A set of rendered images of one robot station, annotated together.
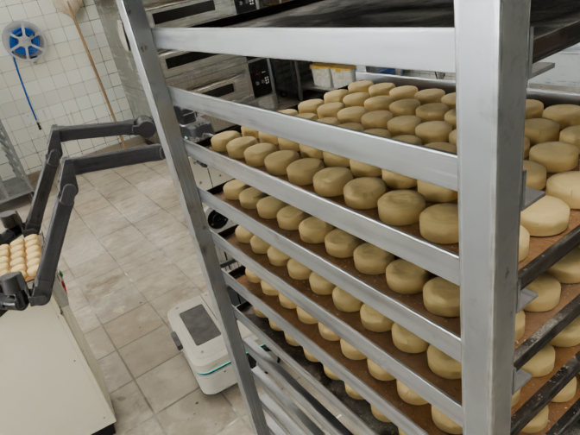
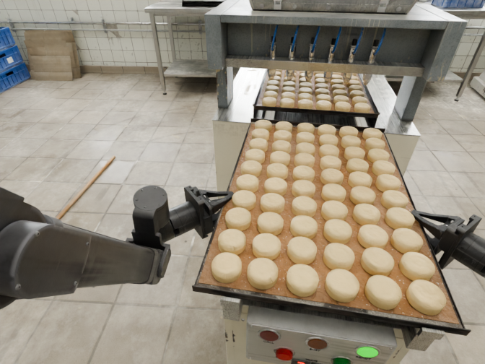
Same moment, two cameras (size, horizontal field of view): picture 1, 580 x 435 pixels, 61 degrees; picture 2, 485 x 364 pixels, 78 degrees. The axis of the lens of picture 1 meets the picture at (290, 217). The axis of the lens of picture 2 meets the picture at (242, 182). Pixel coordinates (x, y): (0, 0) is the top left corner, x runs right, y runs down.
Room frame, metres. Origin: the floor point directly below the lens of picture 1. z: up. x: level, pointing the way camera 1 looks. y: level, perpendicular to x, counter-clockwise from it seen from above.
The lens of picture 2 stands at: (1.79, 0.71, 1.33)
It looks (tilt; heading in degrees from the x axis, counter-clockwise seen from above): 38 degrees down; 123
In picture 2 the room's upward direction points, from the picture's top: straight up
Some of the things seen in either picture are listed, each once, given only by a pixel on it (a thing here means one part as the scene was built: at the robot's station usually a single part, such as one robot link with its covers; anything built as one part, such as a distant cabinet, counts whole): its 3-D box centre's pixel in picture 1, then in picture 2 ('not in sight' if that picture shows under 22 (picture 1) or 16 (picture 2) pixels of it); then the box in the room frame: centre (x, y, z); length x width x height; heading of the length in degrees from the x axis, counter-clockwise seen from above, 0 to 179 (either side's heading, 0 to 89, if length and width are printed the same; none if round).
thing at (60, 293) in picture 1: (55, 279); (313, 344); (1.76, 0.99, 0.77); 0.24 x 0.04 x 0.14; 24
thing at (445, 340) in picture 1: (301, 246); not in sight; (0.57, -0.01, 1.41); 0.64 x 0.03 x 0.03; 30
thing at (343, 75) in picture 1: (353, 73); not in sight; (5.97, -1.10, 0.36); 0.47 x 0.38 x 0.26; 120
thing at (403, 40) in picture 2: not in sight; (317, 63); (1.41, 1.79, 1.01); 0.72 x 0.33 x 0.34; 24
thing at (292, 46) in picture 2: not in sight; (291, 53); (1.37, 1.64, 1.07); 0.06 x 0.03 x 0.18; 114
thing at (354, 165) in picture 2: not in sight; (356, 166); (1.69, 1.37, 0.91); 0.05 x 0.05 x 0.02
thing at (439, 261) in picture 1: (289, 186); not in sight; (0.57, -0.01, 1.50); 0.64 x 0.03 x 0.03; 30
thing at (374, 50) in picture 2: not in sight; (373, 57); (1.60, 1.74, 1.07); 0.06 x 0.03 x 0.18; 114
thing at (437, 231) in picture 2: not in sight; (431, 230); (1.88, 1.25, 0.90); 0.09 x 0.07 x 0.07; 157
